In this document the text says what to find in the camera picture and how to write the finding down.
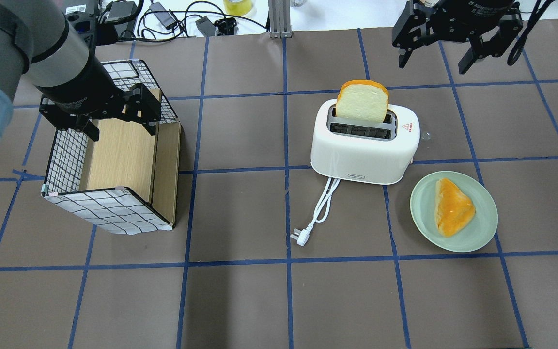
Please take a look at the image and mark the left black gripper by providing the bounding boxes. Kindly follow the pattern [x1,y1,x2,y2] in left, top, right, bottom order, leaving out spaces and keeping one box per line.
[39,82,161,142]

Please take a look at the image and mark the wire and wood basket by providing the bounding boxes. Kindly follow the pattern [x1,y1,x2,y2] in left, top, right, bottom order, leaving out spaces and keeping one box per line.
[42,59,182,236]

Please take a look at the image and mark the aluminium frame post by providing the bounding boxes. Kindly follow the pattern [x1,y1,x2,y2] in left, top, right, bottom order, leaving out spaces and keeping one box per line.
[268,0,293,38]

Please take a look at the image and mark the triangular orange bread pastry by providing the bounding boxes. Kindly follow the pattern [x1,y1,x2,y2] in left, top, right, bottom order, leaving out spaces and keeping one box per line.
[434,177,476,237]

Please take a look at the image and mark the black power adapter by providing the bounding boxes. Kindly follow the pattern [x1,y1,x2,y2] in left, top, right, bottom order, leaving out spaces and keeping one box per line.
[149,2,178,30]

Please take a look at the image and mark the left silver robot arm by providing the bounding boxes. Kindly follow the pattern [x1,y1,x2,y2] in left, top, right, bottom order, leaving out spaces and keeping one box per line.
[0,0,161,141]

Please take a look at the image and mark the toast bread slice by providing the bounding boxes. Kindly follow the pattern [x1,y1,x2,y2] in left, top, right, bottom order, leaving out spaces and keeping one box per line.
[335,79,390,123]

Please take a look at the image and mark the yellow tape roll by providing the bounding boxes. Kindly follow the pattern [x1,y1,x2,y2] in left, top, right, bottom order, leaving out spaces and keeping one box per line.
[223,0,254,17]

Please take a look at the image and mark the light green plate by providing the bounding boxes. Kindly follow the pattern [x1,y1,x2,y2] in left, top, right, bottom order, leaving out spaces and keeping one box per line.
[410,171,498,253]

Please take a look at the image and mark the white power cord with plug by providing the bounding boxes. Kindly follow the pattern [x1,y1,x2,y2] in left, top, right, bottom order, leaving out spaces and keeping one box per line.
[290,177,341,247]

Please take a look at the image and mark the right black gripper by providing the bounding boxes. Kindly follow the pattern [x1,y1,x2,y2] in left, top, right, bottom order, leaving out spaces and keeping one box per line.
[392,0,524,75]

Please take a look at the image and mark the white two-slot toaster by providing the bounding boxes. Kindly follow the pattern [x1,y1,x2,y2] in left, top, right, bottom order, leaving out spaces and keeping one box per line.
[310,99,420,185]

